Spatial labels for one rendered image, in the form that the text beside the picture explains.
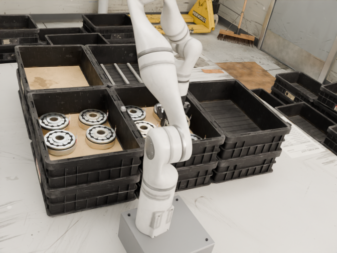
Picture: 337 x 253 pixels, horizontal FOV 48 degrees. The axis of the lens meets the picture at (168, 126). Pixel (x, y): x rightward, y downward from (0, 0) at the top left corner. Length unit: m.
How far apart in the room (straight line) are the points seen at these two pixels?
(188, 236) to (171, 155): 0.30
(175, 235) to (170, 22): 0.60
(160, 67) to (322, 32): 3.59
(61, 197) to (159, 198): 0.35
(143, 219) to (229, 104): 0.84
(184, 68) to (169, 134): 0.42
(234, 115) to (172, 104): 0.76
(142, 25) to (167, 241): 0.58
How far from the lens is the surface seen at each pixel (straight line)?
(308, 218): 1.49
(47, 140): 1.29
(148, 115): 1.51
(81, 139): 1.35
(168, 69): 0.92
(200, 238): 1.12
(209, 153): 1.32
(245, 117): 1.66
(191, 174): 1.35
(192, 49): 1.23
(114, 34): 3.08
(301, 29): 4.58
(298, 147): 1.83
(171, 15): 1.09
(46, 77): 1.72
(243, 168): 1.48
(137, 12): 0.99
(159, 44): 0.94
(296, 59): 4.63
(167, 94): 0.92
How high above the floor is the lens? 1.64
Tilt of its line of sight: 33 degrees down
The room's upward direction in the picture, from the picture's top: 11 degrees clockwise
